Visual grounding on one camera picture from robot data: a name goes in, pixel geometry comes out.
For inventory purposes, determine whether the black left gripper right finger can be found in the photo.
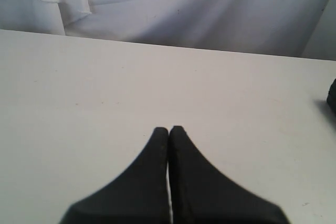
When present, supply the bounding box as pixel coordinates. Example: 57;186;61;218
169;126;288;223

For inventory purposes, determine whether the white backdrop curtain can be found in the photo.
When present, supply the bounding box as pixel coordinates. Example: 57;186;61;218
1;0;335;60

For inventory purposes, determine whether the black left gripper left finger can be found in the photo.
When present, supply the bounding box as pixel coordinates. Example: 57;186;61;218
60;127;170;223

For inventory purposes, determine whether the black plastic tool case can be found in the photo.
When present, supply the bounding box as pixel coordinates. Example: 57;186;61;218
326;79;336;115

